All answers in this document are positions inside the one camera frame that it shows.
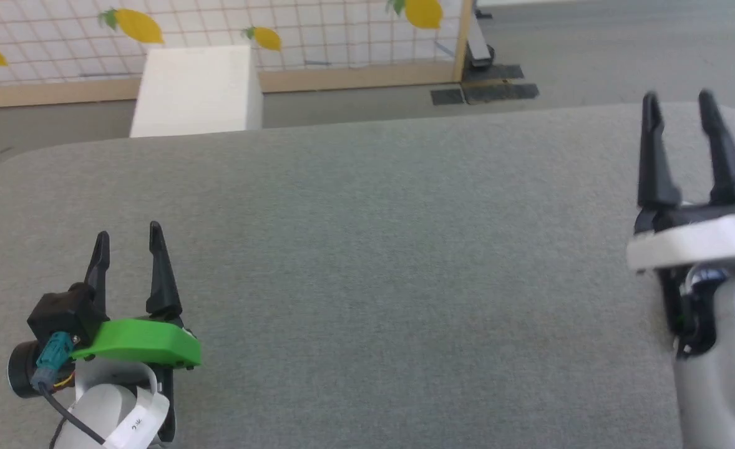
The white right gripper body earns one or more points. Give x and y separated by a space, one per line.
698 243

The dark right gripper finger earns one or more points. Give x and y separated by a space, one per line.
726 162
656 162

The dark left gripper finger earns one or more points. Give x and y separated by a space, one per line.
98 274
163 280

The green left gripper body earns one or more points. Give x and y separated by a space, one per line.
136 343

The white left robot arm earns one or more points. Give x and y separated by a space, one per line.
102 411

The white box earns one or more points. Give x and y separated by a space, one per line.
196 93

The grey metal partition foot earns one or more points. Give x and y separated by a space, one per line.
480 47

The grey fabric sofa cushion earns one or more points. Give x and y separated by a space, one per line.
374 280

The lemon print partition screen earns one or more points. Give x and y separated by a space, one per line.
218 25

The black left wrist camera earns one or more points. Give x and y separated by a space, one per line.
65 312

